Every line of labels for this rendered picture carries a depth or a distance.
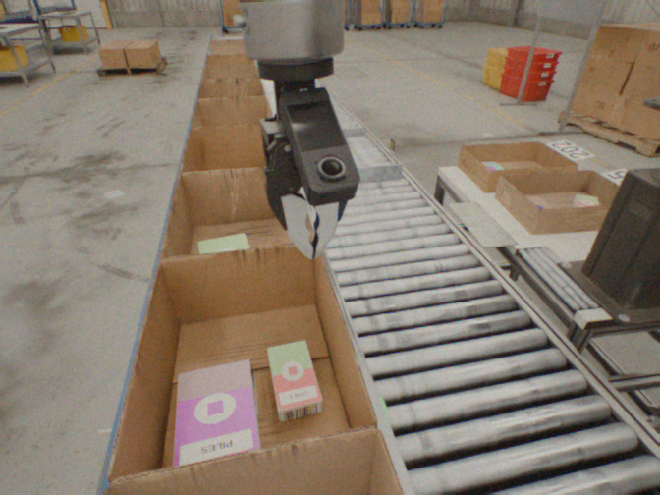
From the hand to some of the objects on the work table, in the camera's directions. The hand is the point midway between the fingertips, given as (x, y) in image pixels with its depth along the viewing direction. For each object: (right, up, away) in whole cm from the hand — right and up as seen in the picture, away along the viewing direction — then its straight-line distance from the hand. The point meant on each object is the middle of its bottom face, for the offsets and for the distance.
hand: (313, 251), depth 45 cm
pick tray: (+81, +32, +128) cm, 154 cm away
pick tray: (+88, +14, +101) cm, 135 cm away
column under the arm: (+85, -11, +65) cm, 108 cm away
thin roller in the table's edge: (+66, -10, +71) cm, 97 cm away
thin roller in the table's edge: (+71, -9, +72) cm, 101 cm away
